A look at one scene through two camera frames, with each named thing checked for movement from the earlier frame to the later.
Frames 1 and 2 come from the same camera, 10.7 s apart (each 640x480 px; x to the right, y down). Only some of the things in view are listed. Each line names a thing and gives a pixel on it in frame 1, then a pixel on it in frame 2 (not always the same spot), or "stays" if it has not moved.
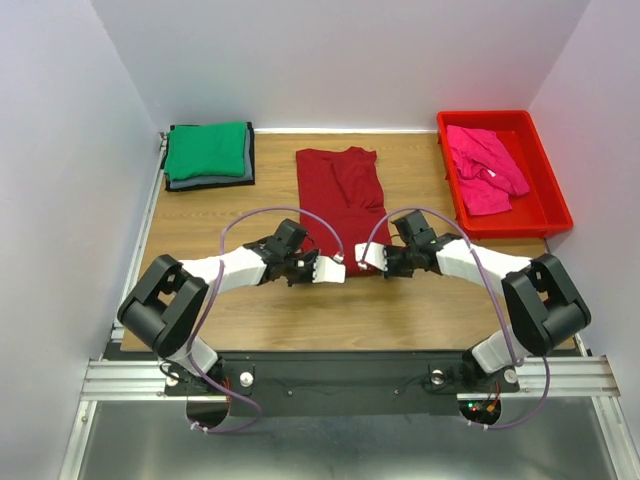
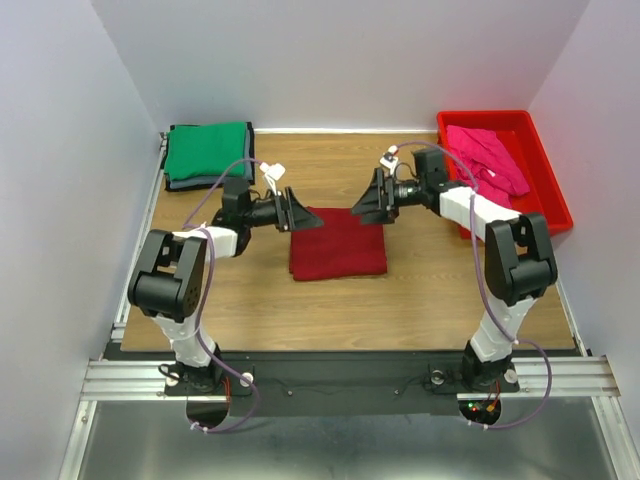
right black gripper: x=396 y=258 -> x=388 y=193
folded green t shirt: x=206 y=150 stays
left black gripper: x=301 y=264 -> x=288 y=209
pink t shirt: x=487 y=173 stays
